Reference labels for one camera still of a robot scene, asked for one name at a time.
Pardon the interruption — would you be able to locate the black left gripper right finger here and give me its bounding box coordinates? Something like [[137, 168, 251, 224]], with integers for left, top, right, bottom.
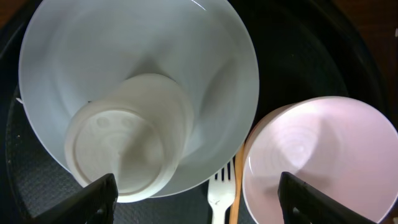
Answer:
[[278, 172, 375, 224]]

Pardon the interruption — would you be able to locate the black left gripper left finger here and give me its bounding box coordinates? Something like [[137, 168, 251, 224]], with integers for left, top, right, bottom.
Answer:
[[30, 174, 118, 224]]

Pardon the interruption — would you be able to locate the cream plastic cup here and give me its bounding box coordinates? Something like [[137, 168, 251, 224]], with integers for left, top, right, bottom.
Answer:
[[64, 73, 194, 203]]

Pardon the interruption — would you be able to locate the grey round plate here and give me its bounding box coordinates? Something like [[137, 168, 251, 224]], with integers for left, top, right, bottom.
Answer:
[[19, 0, 259, 197]]

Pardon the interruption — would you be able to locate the pink bowl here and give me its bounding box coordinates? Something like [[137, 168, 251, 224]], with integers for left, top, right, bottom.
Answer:
[[243, 96, 397, 223]]

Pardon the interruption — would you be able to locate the wooden chopstick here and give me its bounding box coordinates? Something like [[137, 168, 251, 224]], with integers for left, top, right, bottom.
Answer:
[[229, 144, 244, 224]]

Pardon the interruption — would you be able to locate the white plastic fork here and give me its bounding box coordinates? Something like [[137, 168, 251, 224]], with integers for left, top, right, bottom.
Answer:
[[207, 159, 236, 224]]

